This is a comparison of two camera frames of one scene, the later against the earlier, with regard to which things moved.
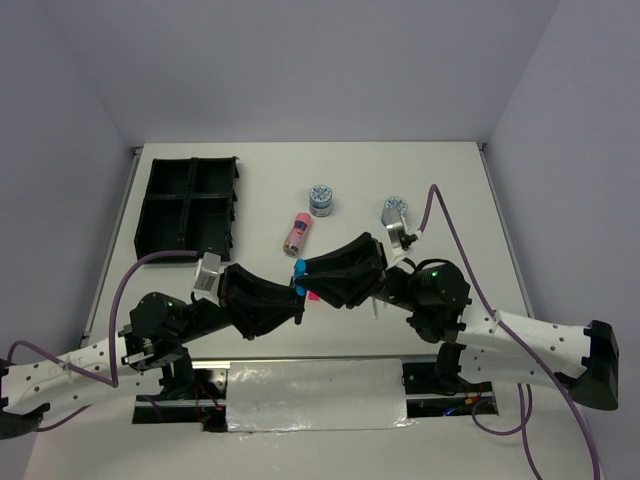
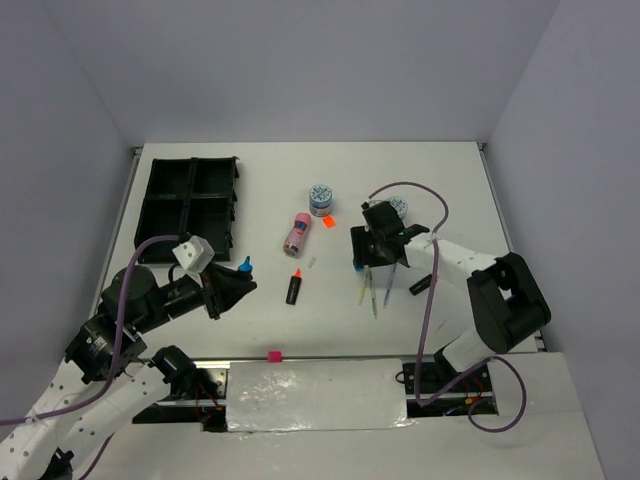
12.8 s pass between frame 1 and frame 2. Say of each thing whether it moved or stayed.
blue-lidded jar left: stayed
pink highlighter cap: moved
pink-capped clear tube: stayed
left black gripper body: moved
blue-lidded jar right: stayed
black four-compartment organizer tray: stayed
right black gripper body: moved
